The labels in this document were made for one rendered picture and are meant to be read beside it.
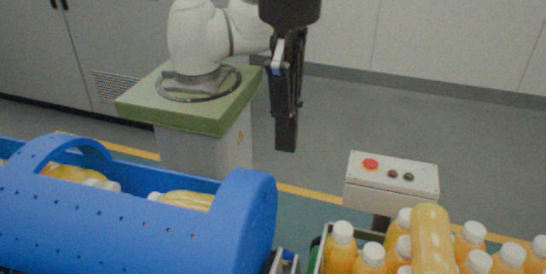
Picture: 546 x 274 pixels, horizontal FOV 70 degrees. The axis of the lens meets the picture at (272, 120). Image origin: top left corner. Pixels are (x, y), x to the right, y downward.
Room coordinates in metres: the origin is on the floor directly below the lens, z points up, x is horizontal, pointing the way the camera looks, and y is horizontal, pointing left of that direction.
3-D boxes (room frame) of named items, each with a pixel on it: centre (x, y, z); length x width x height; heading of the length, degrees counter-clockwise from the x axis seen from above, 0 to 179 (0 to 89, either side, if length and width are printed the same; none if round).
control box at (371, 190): (0.67, -0.27, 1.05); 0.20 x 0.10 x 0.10; 74
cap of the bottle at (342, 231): (0.51, -0.14, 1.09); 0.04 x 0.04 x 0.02
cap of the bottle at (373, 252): (0.46, -0.19, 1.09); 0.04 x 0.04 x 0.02
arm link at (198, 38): (1.17, 0.24, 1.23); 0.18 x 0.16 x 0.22; 109
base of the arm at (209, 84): (1.17, 0.27, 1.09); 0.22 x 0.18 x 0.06; 77
